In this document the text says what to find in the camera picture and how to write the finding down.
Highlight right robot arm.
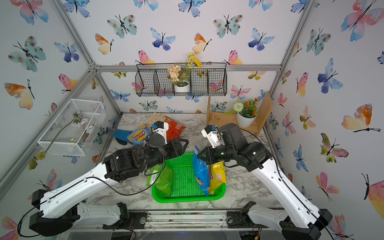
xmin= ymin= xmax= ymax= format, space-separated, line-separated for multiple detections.
xmin=198 ymin=123 xmax=333 ymax=240

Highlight white pot beige flowers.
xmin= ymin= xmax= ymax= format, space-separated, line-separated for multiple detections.
xmin=168 ymin=65 xmax=191 ymax=94

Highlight pink artificial flower stem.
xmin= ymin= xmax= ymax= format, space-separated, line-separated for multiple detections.
xmin=40 ymin=111 xmax=90 ymax=155

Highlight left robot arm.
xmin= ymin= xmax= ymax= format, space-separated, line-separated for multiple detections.
xmin=29 ymin=134 xmax=189 ymax=237

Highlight red chip bag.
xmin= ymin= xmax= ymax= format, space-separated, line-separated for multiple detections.
xmin=164 ymin=116 xmax=186 ymax=141

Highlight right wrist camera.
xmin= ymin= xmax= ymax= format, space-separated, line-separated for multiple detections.
xmin=201 ymin=125 xmax=222 ymax=148

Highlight wooden corner shelf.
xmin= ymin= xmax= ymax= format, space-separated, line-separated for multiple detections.
xmin=206 ymin=92 xmax=273 ymax=136

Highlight beige work glove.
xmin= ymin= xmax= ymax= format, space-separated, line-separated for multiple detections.
xmin=136 ymin=113 xmax=166 ymax=130

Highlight green chip bag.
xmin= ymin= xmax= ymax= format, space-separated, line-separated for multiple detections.
xmin=146 ymin=163 xmax=174 ymax=197

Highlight white pot green plant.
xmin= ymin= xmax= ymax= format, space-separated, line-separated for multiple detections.
xmin=226 ymin=98 xmax=259 ymax=128

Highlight blue tomato chip bag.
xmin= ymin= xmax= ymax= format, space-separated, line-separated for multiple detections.
xmin=193 ymin=146 xmax=210 ymax=197

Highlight yellow artificial flower sprig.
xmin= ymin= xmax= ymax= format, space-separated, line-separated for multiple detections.
xmin=182 ymin=53 xmax=202 ymax=79

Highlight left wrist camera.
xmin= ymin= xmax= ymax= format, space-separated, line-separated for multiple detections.
xmin=152 ymin=121 xmax=169 ymax=144

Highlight yellow chip bag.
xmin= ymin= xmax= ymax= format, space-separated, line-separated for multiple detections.
xmin=209 ymin=162 xmax=227 ymax=195

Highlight green plastic basket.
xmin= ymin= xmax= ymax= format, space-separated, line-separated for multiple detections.
xmin=152 ymin=153 xmax=227 ymax=204

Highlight black wire wall basket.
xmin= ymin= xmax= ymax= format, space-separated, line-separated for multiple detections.
xmin=133 ymin=62 xmax=228 ymax=97

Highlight blue lime chip bag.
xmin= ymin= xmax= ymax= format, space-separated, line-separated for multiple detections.
xmin=127 ymin=128 xmax=152 ymax=145

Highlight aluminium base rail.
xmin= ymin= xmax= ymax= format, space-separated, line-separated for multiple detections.
xmin=59 ymin=208 xmax=313 ymax=233

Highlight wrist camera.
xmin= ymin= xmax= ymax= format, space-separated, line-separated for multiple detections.
xmin=201 ymin=125 xmax=222 ymax=148
xmin=152 ymin=121 xmax=169 ymax=144

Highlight white wire mesh box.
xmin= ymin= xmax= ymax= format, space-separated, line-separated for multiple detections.
xmin=37 ymin=99 xmax=106 ymax=157

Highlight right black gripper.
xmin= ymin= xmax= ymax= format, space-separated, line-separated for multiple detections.
xmin=196 ymin=146 xmax=239 ymax=167

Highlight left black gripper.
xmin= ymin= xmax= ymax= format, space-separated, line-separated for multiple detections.
xmin=140 ymin=137 xmax=189 ymax=172

